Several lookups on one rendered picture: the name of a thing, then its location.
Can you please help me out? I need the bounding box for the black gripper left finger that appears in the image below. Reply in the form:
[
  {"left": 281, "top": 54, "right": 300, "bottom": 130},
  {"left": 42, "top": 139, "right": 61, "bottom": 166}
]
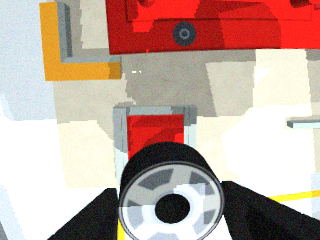
[{"left": 47, "top": 187, "right": 119, "bottom": 240}]

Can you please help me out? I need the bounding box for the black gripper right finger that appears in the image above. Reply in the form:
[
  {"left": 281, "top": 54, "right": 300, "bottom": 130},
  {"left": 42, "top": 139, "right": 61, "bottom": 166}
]
[{"left": 221, "top": 180, "right": 320, "bottom": 240}]

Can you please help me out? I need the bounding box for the yellow rectangular outline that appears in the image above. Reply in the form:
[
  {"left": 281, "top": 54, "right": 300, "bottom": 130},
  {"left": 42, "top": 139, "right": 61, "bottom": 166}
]
[{"left": 117, "top": 191, "right": 320, "bottom": 240}]

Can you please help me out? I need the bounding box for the black tyre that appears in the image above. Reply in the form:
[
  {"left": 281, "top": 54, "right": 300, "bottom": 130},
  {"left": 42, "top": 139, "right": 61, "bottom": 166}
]
[{"left": 117, "top": 141, "right": 225, "bottom": 240}]

